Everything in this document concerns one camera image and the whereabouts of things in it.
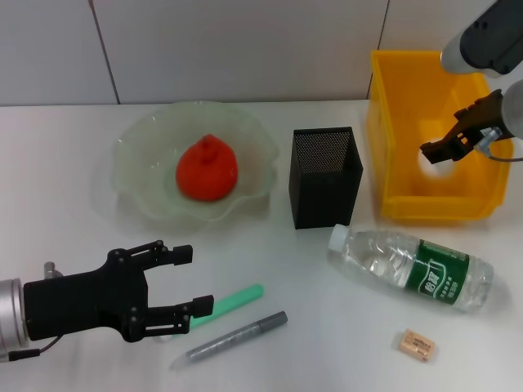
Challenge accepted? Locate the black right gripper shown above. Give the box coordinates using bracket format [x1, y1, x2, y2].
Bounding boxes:
[419, 89, 510, 164]

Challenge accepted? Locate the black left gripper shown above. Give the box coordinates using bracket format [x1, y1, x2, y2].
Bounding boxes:
[23, 240, 216, 343]

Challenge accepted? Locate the white paper ball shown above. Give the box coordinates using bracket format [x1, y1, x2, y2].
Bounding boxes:
[416, 149, 457, 179]

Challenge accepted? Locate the green pen white cap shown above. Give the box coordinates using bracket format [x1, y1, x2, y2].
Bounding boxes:
[153, 283, 265, 343]

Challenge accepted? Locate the grey marker pen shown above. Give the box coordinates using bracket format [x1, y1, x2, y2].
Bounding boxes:
[169, 310, 288, 372]

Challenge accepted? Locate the red knitted toy orange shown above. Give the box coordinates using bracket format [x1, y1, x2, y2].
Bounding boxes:
[175, 133, 239, 202]

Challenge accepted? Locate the clear water bottle green label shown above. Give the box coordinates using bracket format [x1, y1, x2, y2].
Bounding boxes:
[326, 223, 495, 314]

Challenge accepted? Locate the black mesh pen holder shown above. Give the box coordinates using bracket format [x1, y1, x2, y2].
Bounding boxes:
[288, 126, 364, 229]

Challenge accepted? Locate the clear glass fruit plate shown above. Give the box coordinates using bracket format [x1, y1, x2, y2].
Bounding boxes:
[112, 100, 279, 224]

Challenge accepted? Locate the beige eraser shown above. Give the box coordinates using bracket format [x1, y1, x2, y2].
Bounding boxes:
[396, 328, 437, 361]

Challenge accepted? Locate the yellow plastic storage bin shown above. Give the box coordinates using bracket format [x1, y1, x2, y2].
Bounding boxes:
[365, 49, 515, 224]

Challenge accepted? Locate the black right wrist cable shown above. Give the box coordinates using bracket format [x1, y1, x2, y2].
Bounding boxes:
[476, 127, 523, 163]

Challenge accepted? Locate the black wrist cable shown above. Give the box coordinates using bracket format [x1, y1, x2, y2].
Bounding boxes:
[7, 334, 62, 363]
[476, 127, 523, 163]

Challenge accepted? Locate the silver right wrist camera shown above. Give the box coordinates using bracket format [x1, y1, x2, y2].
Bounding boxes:
[440, 0, 523, 75]

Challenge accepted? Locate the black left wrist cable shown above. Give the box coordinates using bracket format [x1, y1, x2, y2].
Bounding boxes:
[7, 334, 62, 363]

